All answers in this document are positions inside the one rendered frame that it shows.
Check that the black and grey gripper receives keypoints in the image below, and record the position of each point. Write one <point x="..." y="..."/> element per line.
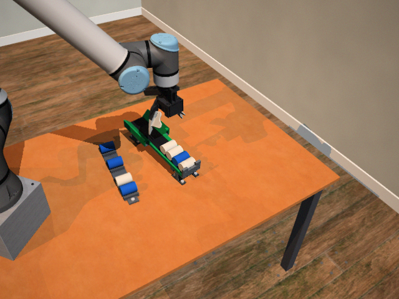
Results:
<point x="165" y="100"/>

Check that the grey end stop bar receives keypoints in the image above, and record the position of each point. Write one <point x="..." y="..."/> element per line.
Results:
<point x="190" y="170"/>

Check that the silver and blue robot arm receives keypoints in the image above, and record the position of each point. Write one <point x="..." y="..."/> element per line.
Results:
<point x="159" y="53"/>

